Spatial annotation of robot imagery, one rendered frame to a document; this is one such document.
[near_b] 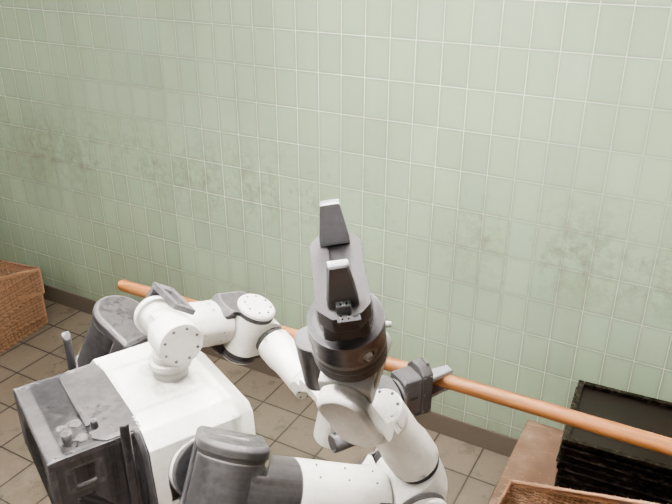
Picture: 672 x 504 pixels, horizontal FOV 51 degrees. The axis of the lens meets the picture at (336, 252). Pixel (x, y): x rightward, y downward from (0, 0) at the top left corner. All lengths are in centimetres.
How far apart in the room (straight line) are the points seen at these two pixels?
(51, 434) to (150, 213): 261
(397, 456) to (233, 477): 22
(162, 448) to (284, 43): 209
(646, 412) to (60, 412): 154
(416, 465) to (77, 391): 50
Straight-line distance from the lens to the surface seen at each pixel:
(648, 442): 138
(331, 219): 72
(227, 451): 92
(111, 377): 113
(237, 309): 139
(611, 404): 211
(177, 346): 103
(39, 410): 110
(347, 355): 77
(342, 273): 66
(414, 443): 97
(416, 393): 139
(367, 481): 103
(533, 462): 225
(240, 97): 303
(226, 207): 325
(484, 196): 263
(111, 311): 127
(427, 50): 258
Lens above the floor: 203
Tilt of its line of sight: 25 degrees down
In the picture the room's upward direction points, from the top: straight up
